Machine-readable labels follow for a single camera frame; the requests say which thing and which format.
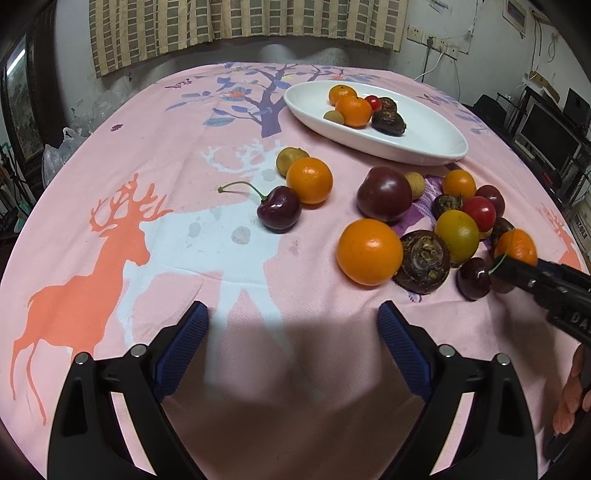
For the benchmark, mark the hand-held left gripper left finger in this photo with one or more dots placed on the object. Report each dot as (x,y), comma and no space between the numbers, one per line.
(184,346)

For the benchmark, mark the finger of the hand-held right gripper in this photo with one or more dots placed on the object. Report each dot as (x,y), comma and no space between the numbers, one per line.
(519,274)
(565,272)

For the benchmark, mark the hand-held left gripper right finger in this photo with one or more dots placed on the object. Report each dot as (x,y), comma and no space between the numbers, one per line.
(401,346)

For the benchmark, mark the orange mandarin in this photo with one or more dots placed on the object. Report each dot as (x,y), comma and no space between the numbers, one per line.
(517,247)
(354,113)

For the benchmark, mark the dark red cherry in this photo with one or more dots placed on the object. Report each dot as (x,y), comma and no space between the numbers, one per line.
(473,279)
(279,210)

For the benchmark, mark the dark round fruit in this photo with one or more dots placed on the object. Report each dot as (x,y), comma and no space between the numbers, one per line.
(501,227)

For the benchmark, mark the red cherry tomato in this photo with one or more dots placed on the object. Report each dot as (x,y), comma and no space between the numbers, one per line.
(480,213)
(372,102)

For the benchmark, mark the yellow green tomato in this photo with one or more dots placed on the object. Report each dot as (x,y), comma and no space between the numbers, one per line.
(457,236)

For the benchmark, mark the dark purple cherry tomato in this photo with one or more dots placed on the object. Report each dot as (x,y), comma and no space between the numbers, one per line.
(493,196)

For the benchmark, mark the large water chestnut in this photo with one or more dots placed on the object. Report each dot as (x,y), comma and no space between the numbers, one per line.
(422,263)

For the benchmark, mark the large round orange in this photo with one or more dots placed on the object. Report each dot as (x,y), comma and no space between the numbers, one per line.
(369,253)

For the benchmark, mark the white oval plate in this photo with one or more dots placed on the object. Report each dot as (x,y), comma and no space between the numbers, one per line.
(415,138)

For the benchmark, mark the person's right hand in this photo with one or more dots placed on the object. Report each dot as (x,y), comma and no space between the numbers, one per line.
(577,392)

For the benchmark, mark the printed cardboard box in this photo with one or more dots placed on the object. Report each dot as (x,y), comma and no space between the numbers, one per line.
(582,226)

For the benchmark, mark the pink deer print tablecloth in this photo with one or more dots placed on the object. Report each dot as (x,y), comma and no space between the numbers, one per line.
(323,300)

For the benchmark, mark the computer monitor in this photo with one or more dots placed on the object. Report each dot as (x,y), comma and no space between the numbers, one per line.
(545,129)

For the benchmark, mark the black speaker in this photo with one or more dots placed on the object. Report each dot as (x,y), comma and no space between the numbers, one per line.
(577,106)

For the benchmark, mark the small cardboard box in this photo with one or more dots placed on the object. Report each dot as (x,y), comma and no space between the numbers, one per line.
(540,82)

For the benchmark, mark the white plastic bag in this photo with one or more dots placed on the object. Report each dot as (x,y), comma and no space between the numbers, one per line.
(60,152)

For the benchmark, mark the white power strip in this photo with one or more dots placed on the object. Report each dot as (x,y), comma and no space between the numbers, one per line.
(445,46)

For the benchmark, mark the small orange with stem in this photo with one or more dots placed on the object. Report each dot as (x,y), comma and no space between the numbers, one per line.
(340,94)

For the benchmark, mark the clear plastic wrap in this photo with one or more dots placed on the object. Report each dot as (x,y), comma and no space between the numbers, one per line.
(94,106)

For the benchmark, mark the framed picture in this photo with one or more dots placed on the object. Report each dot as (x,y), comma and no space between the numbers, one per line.
(21,106)

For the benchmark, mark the beige checked curtain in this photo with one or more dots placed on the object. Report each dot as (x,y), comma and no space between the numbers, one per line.
(231,23)

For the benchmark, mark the white wall socket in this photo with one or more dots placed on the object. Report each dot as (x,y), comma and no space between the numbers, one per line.
(415,33)

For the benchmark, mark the small wall frame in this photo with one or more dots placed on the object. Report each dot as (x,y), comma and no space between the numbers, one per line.
(516,11)

